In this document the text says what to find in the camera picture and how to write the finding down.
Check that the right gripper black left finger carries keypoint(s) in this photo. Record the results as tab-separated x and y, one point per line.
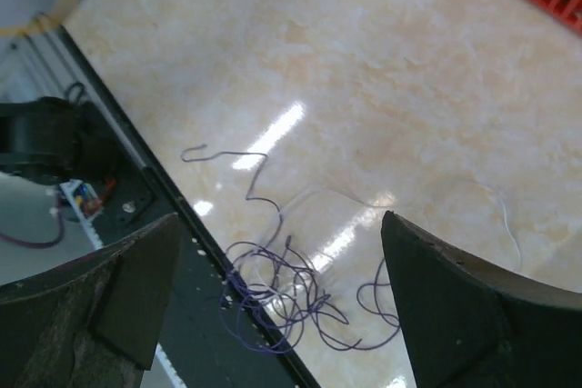
45	339

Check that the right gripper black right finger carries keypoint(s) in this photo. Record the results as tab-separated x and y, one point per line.
469	323

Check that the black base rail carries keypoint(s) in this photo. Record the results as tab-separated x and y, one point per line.
212	336

